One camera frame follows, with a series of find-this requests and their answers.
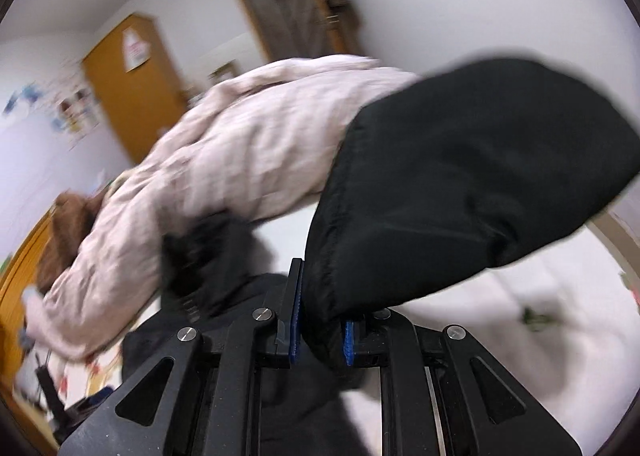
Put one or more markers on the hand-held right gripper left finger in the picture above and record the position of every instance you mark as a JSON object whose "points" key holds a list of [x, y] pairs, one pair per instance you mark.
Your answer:
{"points": [[296, 316]]}

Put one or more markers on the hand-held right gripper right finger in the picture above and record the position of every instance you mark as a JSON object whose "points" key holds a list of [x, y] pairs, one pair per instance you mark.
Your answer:
{"points": [[348, 341]]}

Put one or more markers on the black padded jacket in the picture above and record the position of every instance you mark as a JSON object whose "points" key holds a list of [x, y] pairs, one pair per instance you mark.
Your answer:
{"points": [[450, 161]]}

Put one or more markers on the pink quilt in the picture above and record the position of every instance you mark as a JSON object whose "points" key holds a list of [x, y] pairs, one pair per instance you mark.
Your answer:
{"points": [[225, 146]]}

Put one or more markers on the orange wooden wardrobe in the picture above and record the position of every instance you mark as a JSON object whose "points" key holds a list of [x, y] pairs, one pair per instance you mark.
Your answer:
{"points": [[135, 106]]}

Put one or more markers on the white floral bed sheet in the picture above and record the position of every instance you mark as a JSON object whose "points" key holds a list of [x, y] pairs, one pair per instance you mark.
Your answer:
{"points": [[525, 336]]}

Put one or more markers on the wooden headboard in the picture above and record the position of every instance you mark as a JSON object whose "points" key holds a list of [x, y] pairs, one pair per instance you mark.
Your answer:
{"points": [[15, 296]]}

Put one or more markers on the black stand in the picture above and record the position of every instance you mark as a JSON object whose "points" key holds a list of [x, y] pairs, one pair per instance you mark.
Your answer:
{"points": [[50, 391]]}

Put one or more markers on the white paper sheet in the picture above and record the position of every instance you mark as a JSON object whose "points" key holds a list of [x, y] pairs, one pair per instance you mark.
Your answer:
{"points": [[135, 50]]}

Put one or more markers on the wooden furniture piece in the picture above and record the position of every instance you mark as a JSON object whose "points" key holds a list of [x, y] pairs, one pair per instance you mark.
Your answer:
{"points": [[290, 11]]}

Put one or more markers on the colourful wall poster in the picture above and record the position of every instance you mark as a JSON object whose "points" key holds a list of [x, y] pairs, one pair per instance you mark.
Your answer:
{"points": [[77, 116]]}

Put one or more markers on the blue wall sticker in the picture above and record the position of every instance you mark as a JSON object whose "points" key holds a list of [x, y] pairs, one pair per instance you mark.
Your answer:
{"points": [[22, 99]]}

